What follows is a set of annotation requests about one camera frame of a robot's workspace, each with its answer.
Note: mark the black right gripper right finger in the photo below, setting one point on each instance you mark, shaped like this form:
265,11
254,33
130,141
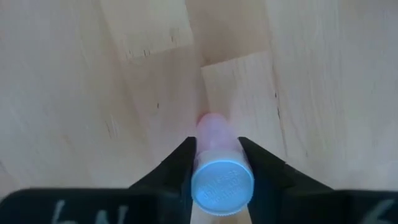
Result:
270,177

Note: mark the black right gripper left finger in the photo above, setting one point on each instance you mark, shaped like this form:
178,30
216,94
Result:
171,177

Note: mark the pink medicine bottle white cap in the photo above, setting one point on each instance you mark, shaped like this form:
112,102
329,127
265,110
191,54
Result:
222,186

